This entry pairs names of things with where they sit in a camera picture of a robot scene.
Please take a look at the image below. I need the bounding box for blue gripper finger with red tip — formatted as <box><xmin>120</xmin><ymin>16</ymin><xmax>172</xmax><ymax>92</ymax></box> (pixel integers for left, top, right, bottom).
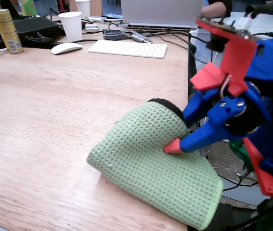
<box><xmin>164</xmin><ymin>96</ymin><xmax>247</xmax><ymax>154</ymax></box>

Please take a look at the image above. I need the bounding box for blue gripper black motor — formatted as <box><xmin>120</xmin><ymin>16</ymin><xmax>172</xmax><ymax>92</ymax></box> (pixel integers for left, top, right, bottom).
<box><xmin>182</xmin><ymin>44</ymin><xmax>273</xmax><ymax>141</ymax></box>

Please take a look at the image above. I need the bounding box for green waffle cloth black trim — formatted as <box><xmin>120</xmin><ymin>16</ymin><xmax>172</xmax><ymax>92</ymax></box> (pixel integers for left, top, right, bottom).
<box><xmin>86</xmin><ymin>98</ymin><xmax>224</xmax><ymax>231</ymax></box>

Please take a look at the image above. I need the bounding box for person forearm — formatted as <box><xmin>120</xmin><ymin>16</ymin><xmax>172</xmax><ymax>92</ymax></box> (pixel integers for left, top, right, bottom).
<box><xmin>201</xmin><ymin>0</ymin><xmax>233</xmax><ymax>17</ymax></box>

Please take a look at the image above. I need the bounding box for green table clamp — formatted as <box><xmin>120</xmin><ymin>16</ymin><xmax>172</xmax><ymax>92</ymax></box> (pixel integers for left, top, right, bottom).
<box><xmin>229</xmin><ymin>139</ymin><xmax>252</xmax><ymax>180</ymax></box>

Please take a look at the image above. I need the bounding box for white keyboard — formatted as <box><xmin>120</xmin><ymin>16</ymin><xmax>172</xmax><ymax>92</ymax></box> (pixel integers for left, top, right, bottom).
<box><xmin>87</xmin><ymin>39</ymin><xmax>168</xmax><ymax>59</ymax></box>

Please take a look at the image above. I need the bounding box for silver foil wrapped item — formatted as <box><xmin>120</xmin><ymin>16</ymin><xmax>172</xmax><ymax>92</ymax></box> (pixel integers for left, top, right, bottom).
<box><xmin>130</xmin><ymin>30</ymin><xmax>153</xmax><ymax>44</ymax></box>

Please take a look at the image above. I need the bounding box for silver laptop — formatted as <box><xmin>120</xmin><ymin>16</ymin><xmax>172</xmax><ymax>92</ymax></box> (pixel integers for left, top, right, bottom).
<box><xmin>120</xmin><ymin>0</ymin><xmax>206</xmax><ymax>31</ymax></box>

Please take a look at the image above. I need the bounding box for black round lid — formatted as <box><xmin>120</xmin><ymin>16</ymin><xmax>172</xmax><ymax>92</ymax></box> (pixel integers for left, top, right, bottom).
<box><xmin>103</xmin><ymin>28</ymin><xmax>124</xmax><ymax>41</ymax></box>

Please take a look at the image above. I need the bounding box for small silver box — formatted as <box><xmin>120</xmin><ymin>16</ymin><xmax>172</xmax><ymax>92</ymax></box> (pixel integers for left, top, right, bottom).
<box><xmin>85</xmin><ymin>23</ymin><xmax>100</xmax><ymax>34</ymax></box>

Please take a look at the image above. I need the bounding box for flat silver device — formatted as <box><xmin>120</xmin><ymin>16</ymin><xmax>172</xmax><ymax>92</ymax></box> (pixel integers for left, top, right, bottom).
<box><xmin>87</xmin><ymin>15</ymin><xmax>108</xmax><ymax>23</ymax></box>

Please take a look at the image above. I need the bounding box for white computer mouse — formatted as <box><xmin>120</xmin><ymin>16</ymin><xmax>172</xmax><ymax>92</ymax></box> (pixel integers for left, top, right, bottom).
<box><xmin>51</xmin><ymin>42</ymin><xmax>83</xmax><ymax>55</ymax></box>

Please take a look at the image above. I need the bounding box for white paper cup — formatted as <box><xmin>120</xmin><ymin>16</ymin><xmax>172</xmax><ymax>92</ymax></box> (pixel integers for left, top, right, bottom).
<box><xmin>75</xmin><ymin>0</ymin><xmax>91</xmax><ymax>17</ymax></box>
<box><xmin>58</xmin><ymin>11</ymin><xmax>83</xmax><ymax>43</ymax></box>

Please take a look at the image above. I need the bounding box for black electronics box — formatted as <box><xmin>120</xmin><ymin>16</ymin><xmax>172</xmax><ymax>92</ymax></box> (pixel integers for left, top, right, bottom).
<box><xmin>0</xmin><ymin>15</ymin><xmax>66</xmax><ymax>50</ymax></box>

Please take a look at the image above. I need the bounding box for green yellow box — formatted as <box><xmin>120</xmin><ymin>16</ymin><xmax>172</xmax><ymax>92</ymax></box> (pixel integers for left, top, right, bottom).
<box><xmin>18</xmin><ymin>0</ymin><xmax>38</xmax><ymax>16</ymax></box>

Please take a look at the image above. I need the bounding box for yellow drink can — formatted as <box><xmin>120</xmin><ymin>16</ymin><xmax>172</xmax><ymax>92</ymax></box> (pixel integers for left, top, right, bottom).
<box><xmin>0</xmin><ymin>9</ymin><xmax>24</xmax><ymax>54</ymax></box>

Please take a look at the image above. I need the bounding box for black floor cable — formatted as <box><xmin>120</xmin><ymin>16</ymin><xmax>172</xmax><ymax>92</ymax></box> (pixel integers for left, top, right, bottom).
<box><xmin>219</xmin><ymin>174</ymin><xmax>260</xmax><ymax>193</ymax></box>

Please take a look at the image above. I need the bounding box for red camera mount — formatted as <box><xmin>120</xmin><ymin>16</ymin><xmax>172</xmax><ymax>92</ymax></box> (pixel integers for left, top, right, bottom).
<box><xmin>190</xmin><ymin>18</ymin><xmax>259</xmax><ymax>98</ymax></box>

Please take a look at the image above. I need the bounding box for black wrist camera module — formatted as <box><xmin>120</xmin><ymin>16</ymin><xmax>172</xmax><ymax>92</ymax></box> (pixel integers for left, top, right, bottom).
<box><xmin>208</xmin><ymin>33</ymin><xmax>230</xmax><ymax>52</ymax></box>

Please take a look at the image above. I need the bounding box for black desk cable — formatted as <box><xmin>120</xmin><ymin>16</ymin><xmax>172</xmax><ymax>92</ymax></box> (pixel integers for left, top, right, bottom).
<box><xmin>150</xmin><ymin>31</ymin><xmax>208</xmax><ymax>65</ymax></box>

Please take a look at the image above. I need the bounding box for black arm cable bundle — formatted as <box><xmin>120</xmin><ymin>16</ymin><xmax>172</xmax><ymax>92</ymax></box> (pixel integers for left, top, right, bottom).
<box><xmin>246</xmin><ymin>2</ymin><xmax>273</xmax><ymax>19</ymax></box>

